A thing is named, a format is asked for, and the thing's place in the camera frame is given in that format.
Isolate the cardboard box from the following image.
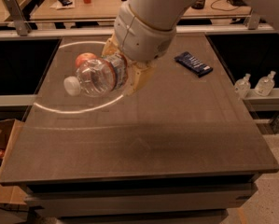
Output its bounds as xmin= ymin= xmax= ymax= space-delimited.
xmin=0 ymin=119 xmax=26 ymax=206

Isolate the clear sanitizer bottle left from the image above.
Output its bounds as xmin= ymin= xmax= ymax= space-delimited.
xmin=234 ymin=74 xmax=251 ymax=98

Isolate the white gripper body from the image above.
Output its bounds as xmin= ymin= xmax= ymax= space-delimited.
xmin=114 ymin=2 xmax=176 ymax=63

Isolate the clear plastic water bottle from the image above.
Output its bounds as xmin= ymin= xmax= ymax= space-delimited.
xmin=63 ymin=53 xmax=128 ymax=97

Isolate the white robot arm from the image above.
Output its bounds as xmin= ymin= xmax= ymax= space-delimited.
xmin=103 ymin=0 xmax=279 ymax=95

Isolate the metal rail bracket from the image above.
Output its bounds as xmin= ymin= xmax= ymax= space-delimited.
xmin=3 ymin=0 xmax=31 ymax=36
xmin=244 ymin=11 xmax=260 ymax=30

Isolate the red apple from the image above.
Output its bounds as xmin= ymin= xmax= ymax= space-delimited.
xmin=75 ymin=52 xmax=97 ymax=68

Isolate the blue snack bar wrapper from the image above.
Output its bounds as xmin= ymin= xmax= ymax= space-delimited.
xmin=174 ymin=51 xmax=213 ymax=77

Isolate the clear sanitizer bottle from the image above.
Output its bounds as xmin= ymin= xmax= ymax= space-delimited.
xmin=255 ymin=71 xmax=276 ymax=96
xmin=234 ymin=74 xmax=251 ymax=98

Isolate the metal rail bracket left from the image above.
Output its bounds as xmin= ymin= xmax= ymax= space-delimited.
xmin=3 ymin=0 xmax=31 ymax=36

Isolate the metal rail bracket right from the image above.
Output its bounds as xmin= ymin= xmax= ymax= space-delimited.
xmin=244 ymin=11 xmax=260 ymax=30

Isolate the black cable on desk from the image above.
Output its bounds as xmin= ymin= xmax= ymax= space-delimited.
xmin=210 ymin=0 xmax=242 ymax=13

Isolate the clear sanitizer bottle right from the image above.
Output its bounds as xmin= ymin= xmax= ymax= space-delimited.
xmin=255 ymin=71 xmax=276 ymax=96

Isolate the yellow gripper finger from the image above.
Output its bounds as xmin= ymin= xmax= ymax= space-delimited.
xmin=123 ymin=61 xmax=156 ymax=96
xmin=102 ymin=35 xmax=119 ymax=57

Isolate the black mesh pen cup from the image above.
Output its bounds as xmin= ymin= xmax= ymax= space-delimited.
xmin=191 ymin=0 xmax=206 ymax=9

